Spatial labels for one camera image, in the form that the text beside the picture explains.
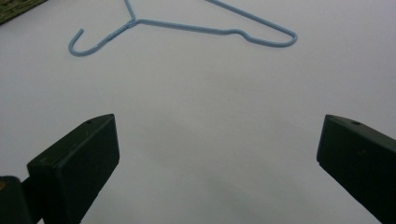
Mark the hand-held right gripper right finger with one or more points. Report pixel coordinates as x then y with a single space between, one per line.
358 155

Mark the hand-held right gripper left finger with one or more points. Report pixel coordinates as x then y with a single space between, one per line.
74 168

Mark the green patterned mat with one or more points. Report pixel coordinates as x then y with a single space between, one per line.
15 7

